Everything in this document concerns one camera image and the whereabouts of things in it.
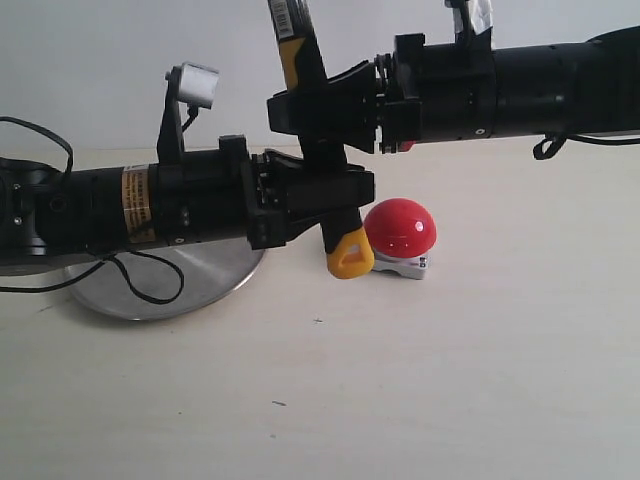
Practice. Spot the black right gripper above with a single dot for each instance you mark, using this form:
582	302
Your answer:
430	93

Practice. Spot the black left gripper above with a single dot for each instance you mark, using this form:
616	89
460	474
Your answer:
278	189

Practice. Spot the black yellow claw hammer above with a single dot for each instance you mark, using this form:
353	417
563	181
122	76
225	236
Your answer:
348	252

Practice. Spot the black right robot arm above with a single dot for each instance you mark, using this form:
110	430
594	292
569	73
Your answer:
587	91

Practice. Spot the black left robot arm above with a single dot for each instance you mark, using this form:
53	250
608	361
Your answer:
51	219

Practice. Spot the red dome push button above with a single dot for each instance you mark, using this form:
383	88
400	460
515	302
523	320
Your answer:
401	233

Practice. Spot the round steel plate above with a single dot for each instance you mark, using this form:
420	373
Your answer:
168	282

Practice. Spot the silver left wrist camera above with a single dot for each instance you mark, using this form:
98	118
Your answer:
193	84

